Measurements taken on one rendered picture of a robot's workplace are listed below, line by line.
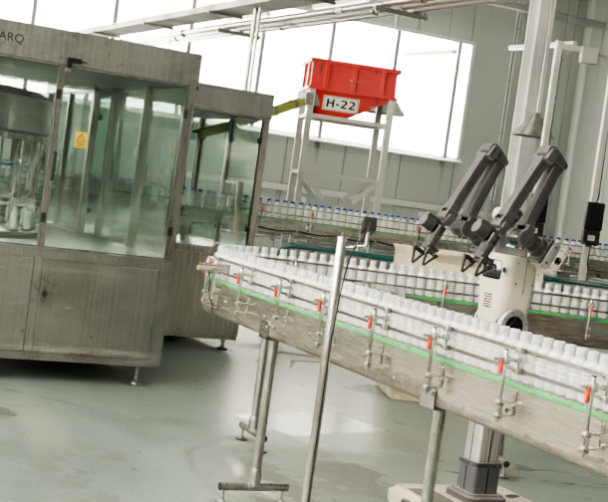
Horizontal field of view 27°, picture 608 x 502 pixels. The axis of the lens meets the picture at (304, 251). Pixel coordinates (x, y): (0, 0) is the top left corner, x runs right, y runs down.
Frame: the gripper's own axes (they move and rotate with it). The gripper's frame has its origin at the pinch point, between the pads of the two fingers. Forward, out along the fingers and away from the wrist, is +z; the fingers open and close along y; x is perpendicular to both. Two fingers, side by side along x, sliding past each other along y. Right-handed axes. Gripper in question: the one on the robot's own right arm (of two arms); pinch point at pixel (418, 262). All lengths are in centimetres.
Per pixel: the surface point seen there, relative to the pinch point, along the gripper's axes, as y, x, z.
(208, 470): -113, 21, 133
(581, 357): 173, -28, 28
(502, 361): 148, -35, 40
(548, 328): -123, 166, -41
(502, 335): 131, -29, 30
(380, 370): 59, -22, 56
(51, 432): -186, -38, 164
